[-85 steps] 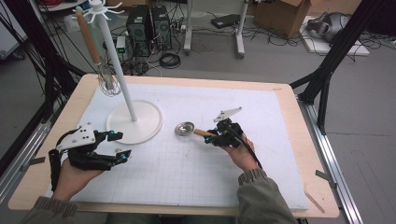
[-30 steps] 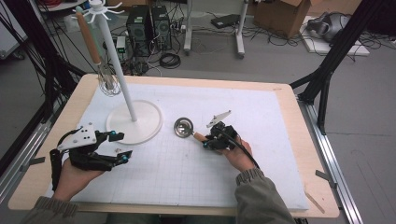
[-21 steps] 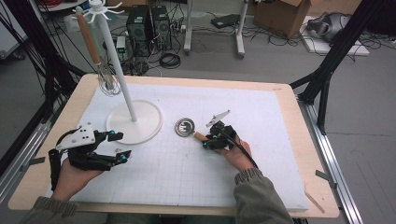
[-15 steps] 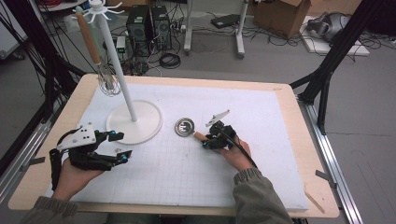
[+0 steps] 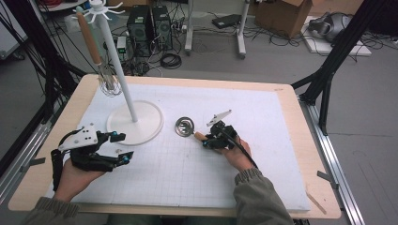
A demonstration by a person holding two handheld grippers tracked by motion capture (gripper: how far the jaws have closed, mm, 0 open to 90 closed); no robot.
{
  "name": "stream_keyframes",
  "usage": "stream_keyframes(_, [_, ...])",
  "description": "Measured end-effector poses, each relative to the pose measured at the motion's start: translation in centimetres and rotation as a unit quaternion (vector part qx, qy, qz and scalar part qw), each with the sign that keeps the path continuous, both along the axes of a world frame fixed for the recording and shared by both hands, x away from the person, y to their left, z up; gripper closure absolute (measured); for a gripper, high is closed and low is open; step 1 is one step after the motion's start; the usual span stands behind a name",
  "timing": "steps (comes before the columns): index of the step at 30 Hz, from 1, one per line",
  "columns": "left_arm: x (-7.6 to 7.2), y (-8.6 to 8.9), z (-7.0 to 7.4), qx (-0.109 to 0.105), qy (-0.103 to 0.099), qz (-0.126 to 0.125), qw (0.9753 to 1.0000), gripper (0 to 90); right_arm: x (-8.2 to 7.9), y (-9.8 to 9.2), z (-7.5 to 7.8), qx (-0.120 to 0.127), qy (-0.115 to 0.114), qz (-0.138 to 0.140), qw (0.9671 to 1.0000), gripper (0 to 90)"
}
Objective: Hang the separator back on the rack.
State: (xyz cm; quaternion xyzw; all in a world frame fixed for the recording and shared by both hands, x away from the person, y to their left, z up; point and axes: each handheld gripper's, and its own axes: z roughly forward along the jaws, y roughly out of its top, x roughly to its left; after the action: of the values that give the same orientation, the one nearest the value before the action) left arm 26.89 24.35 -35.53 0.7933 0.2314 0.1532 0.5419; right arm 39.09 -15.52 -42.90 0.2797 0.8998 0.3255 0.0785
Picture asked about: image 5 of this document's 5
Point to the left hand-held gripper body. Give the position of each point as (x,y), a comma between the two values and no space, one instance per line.
(81,139)

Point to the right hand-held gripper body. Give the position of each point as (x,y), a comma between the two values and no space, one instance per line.
(225,136)

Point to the white utensil rack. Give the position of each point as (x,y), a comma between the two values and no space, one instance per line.
(140,128)

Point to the person's right hand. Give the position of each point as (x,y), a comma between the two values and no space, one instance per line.
(239,157)

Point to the person's left hand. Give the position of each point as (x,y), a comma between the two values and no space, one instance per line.
(75,184)

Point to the white foam mat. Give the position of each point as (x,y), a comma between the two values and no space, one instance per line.
(175,187)

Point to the small white power box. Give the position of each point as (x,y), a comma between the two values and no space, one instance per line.
(121,44)

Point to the white stand leg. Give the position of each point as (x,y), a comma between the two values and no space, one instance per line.
(241,34)
(189,31)

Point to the black computer tower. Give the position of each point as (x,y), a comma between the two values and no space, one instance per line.
(162,28)
(139,31)

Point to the black flat device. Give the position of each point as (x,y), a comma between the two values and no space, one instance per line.
(226,21)

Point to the cardboard box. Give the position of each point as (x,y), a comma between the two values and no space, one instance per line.
(281,17)

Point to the round white table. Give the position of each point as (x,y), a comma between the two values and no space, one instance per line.
(62,6)

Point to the white floor board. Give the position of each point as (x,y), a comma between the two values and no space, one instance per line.
(331,47)

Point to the grey headset device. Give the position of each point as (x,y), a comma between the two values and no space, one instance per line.
(331,26)

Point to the metal table bracket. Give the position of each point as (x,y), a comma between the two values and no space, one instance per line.
(34,162)
(327,178)

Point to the aluminium rail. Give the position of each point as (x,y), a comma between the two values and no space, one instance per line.
(328,150)
(12,178)

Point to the black metal frame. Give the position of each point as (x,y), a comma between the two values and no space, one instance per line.
(36,31)
(344,40)

